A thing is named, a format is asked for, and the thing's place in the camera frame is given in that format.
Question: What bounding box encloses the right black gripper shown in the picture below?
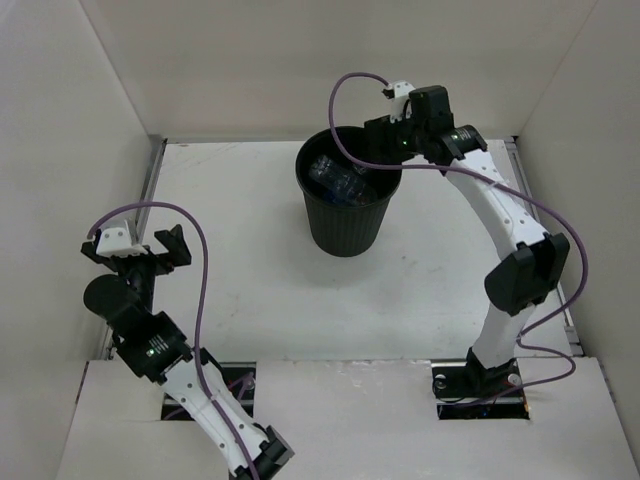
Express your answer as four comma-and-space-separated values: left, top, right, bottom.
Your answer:
362, 111, 428, 170

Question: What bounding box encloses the blue label plastic bottle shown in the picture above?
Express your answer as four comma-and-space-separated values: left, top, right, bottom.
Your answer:
309, 155, 378, 207

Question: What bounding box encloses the black ribbed plastic bin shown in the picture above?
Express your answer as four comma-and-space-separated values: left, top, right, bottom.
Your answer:
295, 129, 401, 257

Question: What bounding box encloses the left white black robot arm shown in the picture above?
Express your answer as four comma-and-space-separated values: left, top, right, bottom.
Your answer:
81, 224, 294, 479

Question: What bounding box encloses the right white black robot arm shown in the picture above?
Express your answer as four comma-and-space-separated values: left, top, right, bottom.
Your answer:
365, 81, 570, 401

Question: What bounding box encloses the clear unlabelled plastic bottle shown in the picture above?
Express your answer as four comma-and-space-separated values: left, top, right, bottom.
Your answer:
352, 161, 373, 176

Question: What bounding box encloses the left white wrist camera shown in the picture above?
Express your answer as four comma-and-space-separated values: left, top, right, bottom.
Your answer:
96, 220, 147, 258

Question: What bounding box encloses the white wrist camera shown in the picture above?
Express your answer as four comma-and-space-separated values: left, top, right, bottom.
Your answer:
382, 80, 414, 123
96, 220, 147, 258

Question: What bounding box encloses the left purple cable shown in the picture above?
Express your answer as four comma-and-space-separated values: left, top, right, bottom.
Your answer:
87, 201, 261, 480

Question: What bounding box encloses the purple cable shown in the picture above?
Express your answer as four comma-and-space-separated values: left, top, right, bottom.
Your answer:
87, 201, 261, 480
327, 72, 590, 406

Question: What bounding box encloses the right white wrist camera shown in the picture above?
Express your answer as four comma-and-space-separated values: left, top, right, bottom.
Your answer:
382, 80, 414, 123

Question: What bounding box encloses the right aluminium table rail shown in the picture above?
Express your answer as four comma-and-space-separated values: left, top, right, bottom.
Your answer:
497, 139, 589, 336

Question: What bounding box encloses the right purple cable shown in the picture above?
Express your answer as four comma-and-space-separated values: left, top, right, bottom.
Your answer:
327, 72, 590, 406

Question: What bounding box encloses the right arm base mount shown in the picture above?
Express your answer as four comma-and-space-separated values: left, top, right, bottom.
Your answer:
432, 355, 530, 420

